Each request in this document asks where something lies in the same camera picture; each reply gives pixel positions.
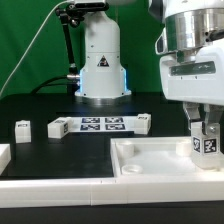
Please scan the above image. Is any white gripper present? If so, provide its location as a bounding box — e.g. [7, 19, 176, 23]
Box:
[160, 45, 224, 135]

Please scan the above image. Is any white square tabletop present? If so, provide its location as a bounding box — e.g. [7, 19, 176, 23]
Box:
[110, 137, 224, 177]

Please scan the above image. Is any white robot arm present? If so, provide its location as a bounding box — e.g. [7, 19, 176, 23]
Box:
[75, 0, 224, 135]

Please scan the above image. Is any tag sheet on table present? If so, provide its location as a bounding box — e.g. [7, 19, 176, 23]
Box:
[70, 116, 135, 133]

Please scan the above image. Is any white left fence piece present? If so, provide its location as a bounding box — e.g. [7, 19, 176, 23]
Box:
[0, 144, 11, 175]

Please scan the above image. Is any white front fence wall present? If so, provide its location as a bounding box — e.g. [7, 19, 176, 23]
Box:
[0, 172, 224, 208]

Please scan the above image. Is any black cable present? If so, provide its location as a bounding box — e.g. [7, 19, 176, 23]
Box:
[30, 75, 82, 95]

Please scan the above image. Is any white cable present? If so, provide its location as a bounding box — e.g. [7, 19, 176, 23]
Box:
[0, 0, 73, 98]

